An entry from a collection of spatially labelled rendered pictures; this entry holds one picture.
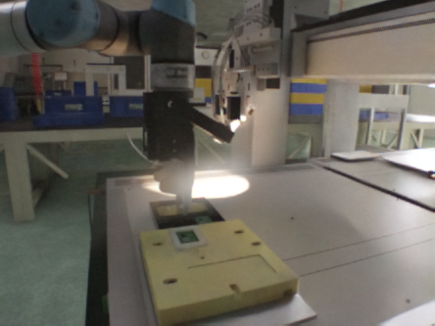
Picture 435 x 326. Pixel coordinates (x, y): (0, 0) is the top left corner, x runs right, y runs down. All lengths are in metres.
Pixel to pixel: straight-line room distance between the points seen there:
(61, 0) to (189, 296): 0.36
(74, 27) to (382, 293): 0.50
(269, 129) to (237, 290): 0.66
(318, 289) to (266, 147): 0.60
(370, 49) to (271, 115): 0.45
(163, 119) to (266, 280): 0.31
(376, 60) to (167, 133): 0.36
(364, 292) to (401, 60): 0.33
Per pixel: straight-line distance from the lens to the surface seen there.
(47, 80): 10.20
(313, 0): 0.74
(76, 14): 0.41
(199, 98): 2.88
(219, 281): 0.35
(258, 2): 0.67
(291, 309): 0.36
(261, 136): 0.93
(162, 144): 0.51
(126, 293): 0.40
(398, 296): 0.45
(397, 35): 0.54
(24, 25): 0.47
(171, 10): 0.51
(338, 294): 0.42
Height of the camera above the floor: 1.10
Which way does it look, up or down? 12 degrees down
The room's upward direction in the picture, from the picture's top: 1 degrees clockwise
